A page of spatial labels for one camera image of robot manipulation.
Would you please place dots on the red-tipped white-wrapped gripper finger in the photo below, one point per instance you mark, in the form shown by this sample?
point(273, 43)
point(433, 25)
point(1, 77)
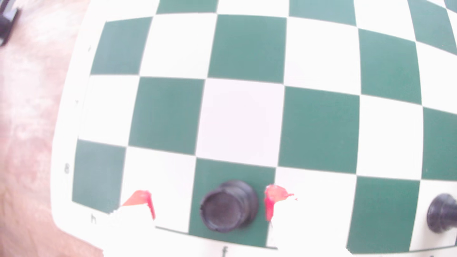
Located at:
point(300, 232)
point(132, 228)

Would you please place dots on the black chess piece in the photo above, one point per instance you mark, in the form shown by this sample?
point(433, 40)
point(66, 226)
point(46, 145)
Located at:
point(442, 214)
point(228, 207)

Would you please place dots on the green and white chess mat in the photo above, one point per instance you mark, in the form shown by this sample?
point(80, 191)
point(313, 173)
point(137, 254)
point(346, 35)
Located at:
point(246, 117)

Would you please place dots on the dark clamp-like object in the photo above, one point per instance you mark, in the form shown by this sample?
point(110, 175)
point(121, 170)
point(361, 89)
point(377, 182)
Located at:
point(6, 21)

